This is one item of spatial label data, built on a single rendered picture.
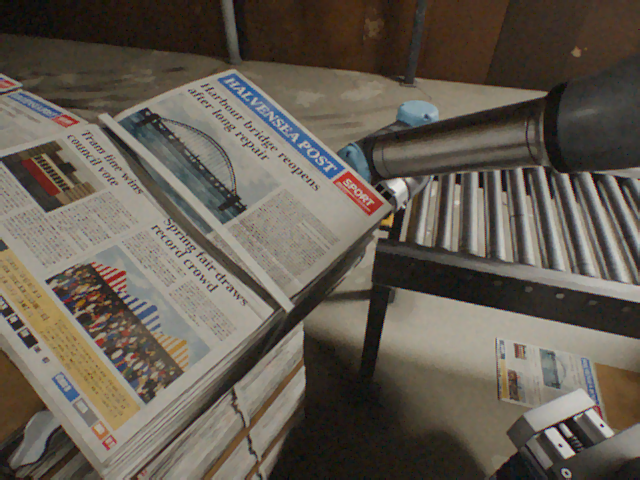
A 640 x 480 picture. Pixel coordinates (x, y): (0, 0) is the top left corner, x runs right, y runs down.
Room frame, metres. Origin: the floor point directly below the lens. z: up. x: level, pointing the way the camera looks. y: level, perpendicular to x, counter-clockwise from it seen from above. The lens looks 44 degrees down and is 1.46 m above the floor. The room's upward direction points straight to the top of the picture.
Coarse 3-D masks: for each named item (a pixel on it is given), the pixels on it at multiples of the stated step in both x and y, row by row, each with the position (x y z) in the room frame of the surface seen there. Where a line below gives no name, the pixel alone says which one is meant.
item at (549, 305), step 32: (384, 256) 0.64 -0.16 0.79; (416, 256) 0.63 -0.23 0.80; (448, 256) 0.63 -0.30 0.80; (480, 256) 0.63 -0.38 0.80; (416, 288) 0.62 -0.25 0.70; (448, 288) 0.60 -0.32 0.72; (480, 288) 0.58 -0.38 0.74; (512, 288) 0.56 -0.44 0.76; (544, 288) 0.54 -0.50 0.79; (576, 288) 0.53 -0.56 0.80; (608, 288) 0.53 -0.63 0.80; (576, 320) 0.52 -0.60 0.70; (608, 320) 0.50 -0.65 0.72
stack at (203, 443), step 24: (288, 336) 0.42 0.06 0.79; (264, 360) 0.36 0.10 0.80; (288, 360) 0.41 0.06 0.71; (240, 384) 0.32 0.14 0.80; (264, 384) 0.36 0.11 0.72; (288, 384) 0.41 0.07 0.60; (216, 408) 0.27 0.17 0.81; (240, 408) 0.30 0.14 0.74; (288, 408) 0.40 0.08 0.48; (192, 432) 0.23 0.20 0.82; (216, 432) 0.26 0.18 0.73; (264, 432) 0.34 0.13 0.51; (288, 432) 0.40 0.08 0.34; (168, 456) 0.19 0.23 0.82; (192, 456) 0.22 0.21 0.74; (216, 456) 0.24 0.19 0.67; (240, 456) 0.27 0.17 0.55; (288, 456) 0.39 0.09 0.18
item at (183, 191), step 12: (108, 120) 0.38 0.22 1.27; (120, 132) 0.37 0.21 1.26; (132, 144) 0.35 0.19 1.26; (144, 156) 0.34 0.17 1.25; (156, 168) 0.33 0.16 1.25; (168, 180) 0.31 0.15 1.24; (180, 192) 0.30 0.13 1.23; (192, 204) 0.29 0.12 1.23; (204, 216) 0.28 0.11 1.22; (216, 228) 0.27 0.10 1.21; (228, 240) 0.26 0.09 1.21; (240, 252) 0.25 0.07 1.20; (252, 264) 0.25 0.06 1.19; (264, 276) 0.24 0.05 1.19; (276, 288) 0.23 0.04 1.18; (276, 300) 0.22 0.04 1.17; (288, 300) 0.22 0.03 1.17
